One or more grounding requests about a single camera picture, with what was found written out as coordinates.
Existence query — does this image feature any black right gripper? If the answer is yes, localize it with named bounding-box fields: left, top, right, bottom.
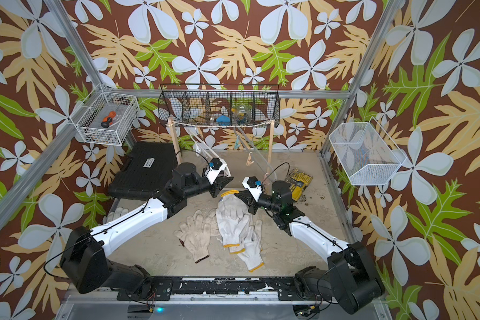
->
left=236, top=190, right=283, bottom=216

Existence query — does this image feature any blue dotted yellow cuff glove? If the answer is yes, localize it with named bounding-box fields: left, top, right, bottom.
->
left=216, top=190, right=248, bottom=219

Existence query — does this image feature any white clip hanger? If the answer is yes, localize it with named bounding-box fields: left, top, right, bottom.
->
left=183, top=126, right=231, bottom=177

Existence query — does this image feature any beige cotton glove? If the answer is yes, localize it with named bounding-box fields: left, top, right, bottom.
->
left=173, top=210, right=219, bottom=263

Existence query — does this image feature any wooden drying rack frame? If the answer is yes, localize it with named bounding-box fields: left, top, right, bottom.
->
left=166, top=115, right=275, bottom=180

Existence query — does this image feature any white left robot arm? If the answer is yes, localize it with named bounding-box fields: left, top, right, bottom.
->
left=59, top=157, right=233, bottom=299

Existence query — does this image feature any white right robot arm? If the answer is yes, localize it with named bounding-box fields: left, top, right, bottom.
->
left=236, top=177, right=385, bottom=315

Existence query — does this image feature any white glove behind left arm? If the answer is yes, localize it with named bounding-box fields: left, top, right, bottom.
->
left=102, top=207, right=129, bottom=225

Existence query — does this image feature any white yellow cuff glove upper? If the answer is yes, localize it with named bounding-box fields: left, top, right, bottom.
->
left=217, top=213, right=251, bottom=247

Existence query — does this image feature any white yellow cuff glove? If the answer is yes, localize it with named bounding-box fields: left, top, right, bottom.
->
left=229, top=220, right=264, bottom=272
left=217, top=213, right=251, bottom=247

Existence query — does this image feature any white yellow cuff glove lower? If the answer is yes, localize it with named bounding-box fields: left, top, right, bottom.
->
left=229, top=220, right=264, bottom=272

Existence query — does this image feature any yellow screwdriver bit set case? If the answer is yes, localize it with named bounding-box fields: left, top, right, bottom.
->
left=285, top=168, right=313, bottom=201

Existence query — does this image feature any blue object in basket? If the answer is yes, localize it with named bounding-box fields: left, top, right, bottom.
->
left=215, top=115, right=231, bottom=126

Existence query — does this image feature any clear glass jar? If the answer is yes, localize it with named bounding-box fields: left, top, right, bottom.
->
left=232, top=105, right=252, bottom=125

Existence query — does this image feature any black plastic tool case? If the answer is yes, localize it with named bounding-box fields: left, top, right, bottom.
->
left=107, top=141, right=177, bottom=200

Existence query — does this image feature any white mesh basket right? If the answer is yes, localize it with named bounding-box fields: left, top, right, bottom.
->
left=329, top=117, right=407, bottom=186

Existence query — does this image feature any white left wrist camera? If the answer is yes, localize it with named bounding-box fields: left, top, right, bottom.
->
left=204, top=157, right=227, bottom=185

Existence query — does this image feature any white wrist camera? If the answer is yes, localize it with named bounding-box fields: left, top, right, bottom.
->
left=204, top=157, right=227, bottom=185
left=242, top=176, right=264, bottom=202

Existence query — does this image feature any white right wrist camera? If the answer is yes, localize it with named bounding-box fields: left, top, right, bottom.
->
left=242, top=176, right=264, bottom=202

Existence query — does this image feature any black wire basket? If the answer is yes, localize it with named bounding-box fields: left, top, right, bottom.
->
left=155, top=84, right=281, bottom=125

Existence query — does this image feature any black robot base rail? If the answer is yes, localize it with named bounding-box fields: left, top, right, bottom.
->
left=117, top=277, right=334, bottom=302

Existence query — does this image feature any white wire basket left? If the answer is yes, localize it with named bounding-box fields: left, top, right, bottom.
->
left=73, top=85, right=139, bottom=146

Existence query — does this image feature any aluminium frame post left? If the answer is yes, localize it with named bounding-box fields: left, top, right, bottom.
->
left=0, top=1, right=101, bottom=233

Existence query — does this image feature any aluminium frame post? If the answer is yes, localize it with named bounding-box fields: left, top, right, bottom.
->
left=320, top=1, right=406, bottom=154
left=0, top=1, right=101, bottom=233

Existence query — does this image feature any aluminium frame post right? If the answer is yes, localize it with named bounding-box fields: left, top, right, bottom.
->
left=320, top=1, right=406, bottom=154

